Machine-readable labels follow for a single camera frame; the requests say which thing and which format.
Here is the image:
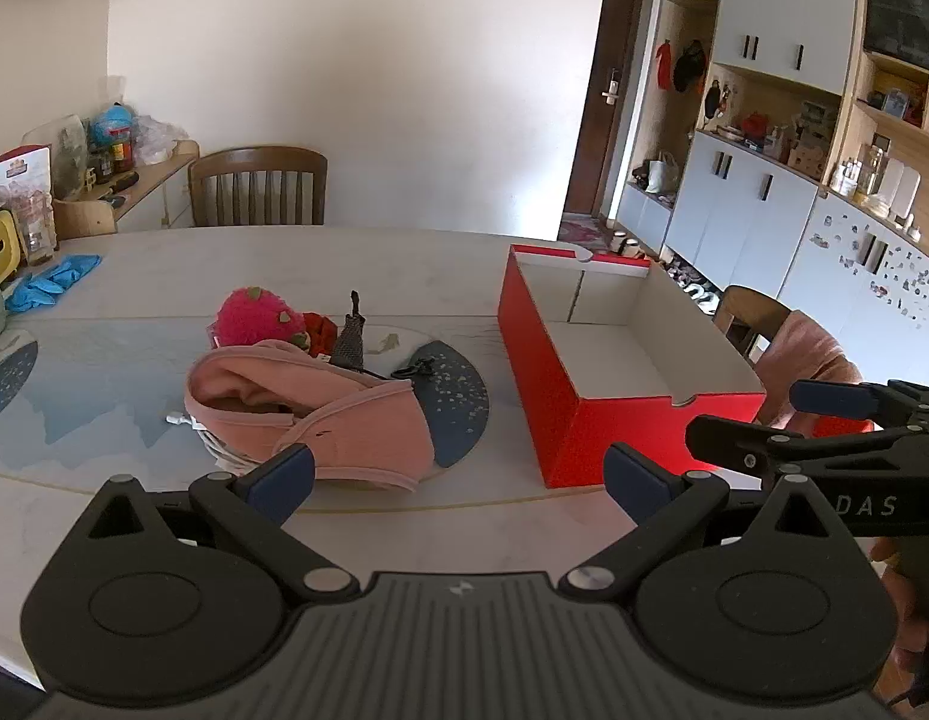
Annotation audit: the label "white sideboard cabinet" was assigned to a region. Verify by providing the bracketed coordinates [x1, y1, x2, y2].
[97, 141, 203, 233]

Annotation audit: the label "small wooden box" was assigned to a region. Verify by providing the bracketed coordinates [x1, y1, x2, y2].
[53, 195, 119, 241]

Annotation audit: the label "pink plush toy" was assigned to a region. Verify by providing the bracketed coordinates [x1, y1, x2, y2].
[213, 286, 311, 352]

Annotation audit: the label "white cardboard box red trim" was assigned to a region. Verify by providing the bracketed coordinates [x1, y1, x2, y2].
[497, 243, 769, 490]

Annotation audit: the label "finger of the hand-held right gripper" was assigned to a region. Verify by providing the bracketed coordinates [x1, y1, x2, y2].
[685, 414, 919, 486]
[790, 379, 929, 428]

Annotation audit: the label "blue gloves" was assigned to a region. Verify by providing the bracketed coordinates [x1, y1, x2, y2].
[5, 255, 103, 316]

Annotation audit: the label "red patterned rug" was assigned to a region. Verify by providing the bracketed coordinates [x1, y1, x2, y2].
[560, 214, 619, 248]

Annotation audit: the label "red and white carton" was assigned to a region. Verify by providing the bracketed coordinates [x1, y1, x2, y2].
[0, 144, 53, 203]

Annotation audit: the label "glass jar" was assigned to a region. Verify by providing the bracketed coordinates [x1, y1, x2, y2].
[14, 191, 56, 265]

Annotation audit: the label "clear plastic bag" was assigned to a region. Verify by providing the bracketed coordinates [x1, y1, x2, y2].
[134, 116, 190, 164]

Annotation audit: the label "white tote bag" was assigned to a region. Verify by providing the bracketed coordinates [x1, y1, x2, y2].
[644, 151, 683, 194]

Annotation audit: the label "red cloth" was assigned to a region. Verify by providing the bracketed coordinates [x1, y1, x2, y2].
[303, 313, 339, 357]

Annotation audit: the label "row of shoes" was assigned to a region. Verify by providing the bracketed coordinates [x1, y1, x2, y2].
[610, 229, 724, 316]

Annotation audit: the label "white and wood cabinet unit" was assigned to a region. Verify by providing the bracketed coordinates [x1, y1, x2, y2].
[614, 0, 929, 361]

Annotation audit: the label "blue bag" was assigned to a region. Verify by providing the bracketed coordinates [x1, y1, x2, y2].
[89, 103, 137, 149]

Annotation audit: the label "blue printed table mat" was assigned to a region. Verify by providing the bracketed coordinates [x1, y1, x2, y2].
[0, 311, 608, 515]

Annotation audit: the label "dark wooden door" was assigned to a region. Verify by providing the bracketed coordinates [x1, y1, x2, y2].
[561, 0, 649, 218]

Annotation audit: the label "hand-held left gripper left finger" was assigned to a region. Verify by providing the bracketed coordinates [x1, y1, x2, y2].
[63, 444, 362, 605]

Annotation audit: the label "white usb cable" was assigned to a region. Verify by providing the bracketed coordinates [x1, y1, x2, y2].
[164, 411, 244, 470]

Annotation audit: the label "pink fringed scarf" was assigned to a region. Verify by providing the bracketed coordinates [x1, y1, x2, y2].
[755, 310, 866, 432]

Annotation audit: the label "pink fleece headband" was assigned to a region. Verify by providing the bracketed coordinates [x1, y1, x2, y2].
[184, 339, 436, 494]

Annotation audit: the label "grey mesh pouch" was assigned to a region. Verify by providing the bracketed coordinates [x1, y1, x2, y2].
[330, 290, 368, 370]

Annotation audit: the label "person's right hand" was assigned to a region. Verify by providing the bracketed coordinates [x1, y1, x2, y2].
[873, 540, 926, 672]

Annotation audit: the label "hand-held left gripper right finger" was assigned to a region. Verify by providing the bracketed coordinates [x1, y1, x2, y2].
[558, 442, 855, 605]

